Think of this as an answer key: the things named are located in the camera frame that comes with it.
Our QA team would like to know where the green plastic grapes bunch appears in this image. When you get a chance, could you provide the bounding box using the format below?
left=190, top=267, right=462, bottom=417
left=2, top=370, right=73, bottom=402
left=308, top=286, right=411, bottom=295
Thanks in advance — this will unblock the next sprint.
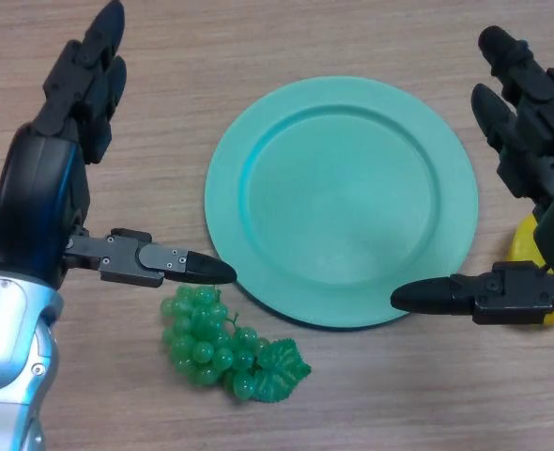
left=159, top=284, right=314, bottom=404

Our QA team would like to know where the green round plate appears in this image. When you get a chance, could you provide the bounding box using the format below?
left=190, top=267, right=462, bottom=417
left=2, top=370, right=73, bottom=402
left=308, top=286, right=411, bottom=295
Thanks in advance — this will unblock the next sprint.
left=204, top=75, right=479, bottom=329

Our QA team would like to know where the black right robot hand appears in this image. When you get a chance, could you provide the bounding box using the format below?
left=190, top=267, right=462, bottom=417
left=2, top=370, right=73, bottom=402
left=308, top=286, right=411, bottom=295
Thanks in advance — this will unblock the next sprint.
left=392, top=25, right=554, bottom=328

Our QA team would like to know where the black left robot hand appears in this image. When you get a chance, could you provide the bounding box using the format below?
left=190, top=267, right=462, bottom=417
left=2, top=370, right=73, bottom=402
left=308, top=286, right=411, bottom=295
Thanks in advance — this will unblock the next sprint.
left=0, top=0, right=239, bottom=290

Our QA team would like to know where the yellow fruit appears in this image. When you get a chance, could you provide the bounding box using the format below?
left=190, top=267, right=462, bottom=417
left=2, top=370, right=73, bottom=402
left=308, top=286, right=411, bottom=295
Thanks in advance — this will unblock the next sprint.
left=509, top=213, right=554, bottom=328

